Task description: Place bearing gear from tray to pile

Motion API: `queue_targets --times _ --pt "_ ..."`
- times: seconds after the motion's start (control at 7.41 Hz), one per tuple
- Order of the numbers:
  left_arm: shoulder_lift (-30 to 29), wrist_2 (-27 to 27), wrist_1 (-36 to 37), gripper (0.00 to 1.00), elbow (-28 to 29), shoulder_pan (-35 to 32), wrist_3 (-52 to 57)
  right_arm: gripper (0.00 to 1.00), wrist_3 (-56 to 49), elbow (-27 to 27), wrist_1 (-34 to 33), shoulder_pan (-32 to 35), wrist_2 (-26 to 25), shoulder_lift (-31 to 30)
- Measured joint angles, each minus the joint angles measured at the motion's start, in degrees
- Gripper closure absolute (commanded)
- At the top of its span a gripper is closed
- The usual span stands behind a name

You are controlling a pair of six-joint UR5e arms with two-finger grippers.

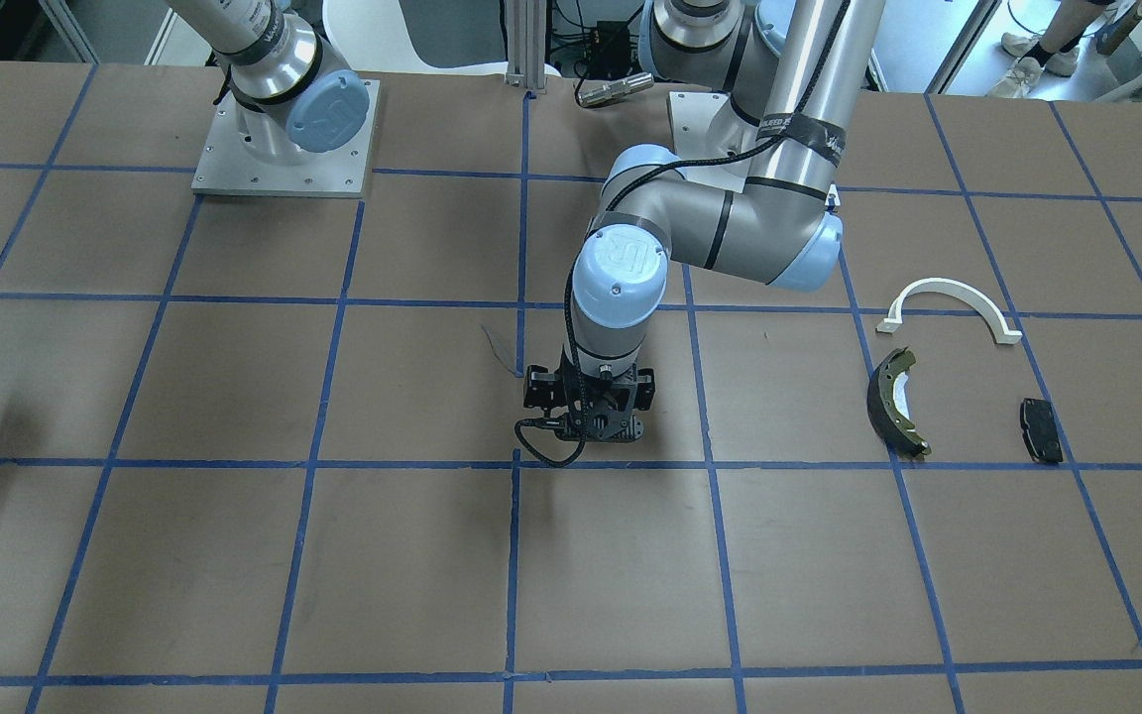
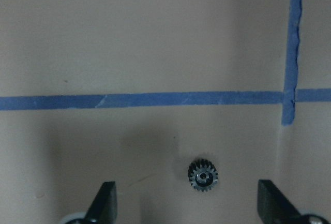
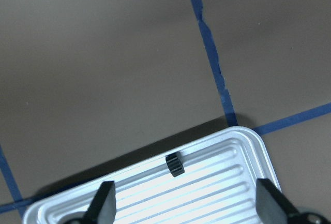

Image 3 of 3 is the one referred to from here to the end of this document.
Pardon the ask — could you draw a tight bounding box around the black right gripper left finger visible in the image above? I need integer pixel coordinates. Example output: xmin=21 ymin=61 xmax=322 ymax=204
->
xmin=81 ymin=181 xmax=116 ymax=224

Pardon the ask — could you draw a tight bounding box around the silver metal tray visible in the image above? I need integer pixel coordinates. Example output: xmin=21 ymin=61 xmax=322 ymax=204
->
xmin=22 ymin=126 xmax=279 ymax=223

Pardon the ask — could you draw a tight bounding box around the small black bearing gear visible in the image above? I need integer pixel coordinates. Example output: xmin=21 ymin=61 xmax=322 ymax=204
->
xmin=165 ymin=153 xmax=185 ymax=177

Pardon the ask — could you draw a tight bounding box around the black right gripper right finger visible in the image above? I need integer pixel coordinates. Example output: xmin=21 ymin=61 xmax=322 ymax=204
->
xmin=255 ymin=178 xmax=303 ymax=223

